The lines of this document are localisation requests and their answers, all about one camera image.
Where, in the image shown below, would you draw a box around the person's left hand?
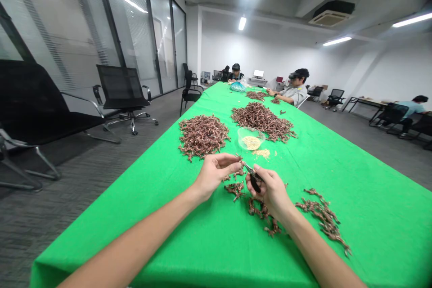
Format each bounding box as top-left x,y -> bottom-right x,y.
192,153 -> 243,202

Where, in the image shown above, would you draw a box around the person's right hand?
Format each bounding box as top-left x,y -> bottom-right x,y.
245,163 -> 295,221

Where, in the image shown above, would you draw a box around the black hand cutters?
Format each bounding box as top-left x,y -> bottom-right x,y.
243,162 -> 262,194

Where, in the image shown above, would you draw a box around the small cluster of brown sprigs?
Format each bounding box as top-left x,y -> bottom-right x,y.
222,169 -> 246,182
224,181 -> 247,203

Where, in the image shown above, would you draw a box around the scattered beige seeds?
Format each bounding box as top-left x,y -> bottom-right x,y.
252,148 -> 272,162

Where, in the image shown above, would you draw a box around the beige seeds heap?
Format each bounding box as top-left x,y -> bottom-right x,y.
243,136 -> 262,150

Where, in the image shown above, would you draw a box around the long row of brown sprigs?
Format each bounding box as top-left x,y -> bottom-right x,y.
295,188 -> 353,257

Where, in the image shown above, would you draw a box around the clear plastic bowl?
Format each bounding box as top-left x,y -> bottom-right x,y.
237,127 -> 266,151

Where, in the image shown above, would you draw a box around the green tablecloth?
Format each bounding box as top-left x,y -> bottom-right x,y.
29,81 -> 432,288

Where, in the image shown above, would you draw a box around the black visitor chair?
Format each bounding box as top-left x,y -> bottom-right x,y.
182,63 -> 200,90
179,85 -> 204,117

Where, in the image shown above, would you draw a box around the blue plastic bag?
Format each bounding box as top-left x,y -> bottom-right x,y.
229,77 -> 248,93

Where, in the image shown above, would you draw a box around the black mesh swivel chair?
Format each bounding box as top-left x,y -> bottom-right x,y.
92,64 -> 159,136

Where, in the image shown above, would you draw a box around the wooden desk with black legs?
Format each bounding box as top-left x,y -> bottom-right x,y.
342,96 -> 389,123

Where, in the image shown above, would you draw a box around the black sled-base office chair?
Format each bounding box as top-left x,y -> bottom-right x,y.
0,59 -> 122,182

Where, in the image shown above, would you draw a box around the ceiling air conditioner unit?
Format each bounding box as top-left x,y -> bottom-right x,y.
307,0 -> 356,28

